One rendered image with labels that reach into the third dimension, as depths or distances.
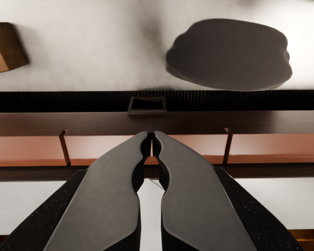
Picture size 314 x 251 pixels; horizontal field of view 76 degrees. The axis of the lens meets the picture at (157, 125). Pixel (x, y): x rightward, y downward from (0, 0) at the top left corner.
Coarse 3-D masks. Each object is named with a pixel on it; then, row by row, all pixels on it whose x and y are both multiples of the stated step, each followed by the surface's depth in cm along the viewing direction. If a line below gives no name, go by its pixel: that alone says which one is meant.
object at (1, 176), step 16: (224, 160) 25; (0, 176) 22; (16, 176) 22; (32, 176) 22; (48, 176) 22; (64, 176) 22; (144, 176) 22; (240, 176) 22; (256, 176) 22; (272, 176) 22; (288, 176) 22; (304, 176) 22
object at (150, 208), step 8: (144, 200) 23; (152, 200) 23; (160, 200) 23; (144, 208) 24; (152, 208) 24; (160, 208) 24; (144, 216) 24; (152, 216) 25; (160, 216) 25; (144, 224) 25; (152, 224) 25; (160, 224) 25
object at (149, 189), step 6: (144, 180) 22; (150, 180) 22; (144, 186) 22; (150, 186) 22; (156, 186) 22; (138, 192) 23; (144, 192) 23; (150, 192) 23; (156, 192) 23; (162, 192) 23
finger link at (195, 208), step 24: (168, 144) 11; (168, 168) 9; (192, 168) 9; (168, 192) 8; (192, 192) 8; (216, 192) 8; (168, 216) 7; (192, 216) 7; (216, 216) 7; (168, 240) 6; (192, 240) 6; (216, 240) 6; (240, 240) 6
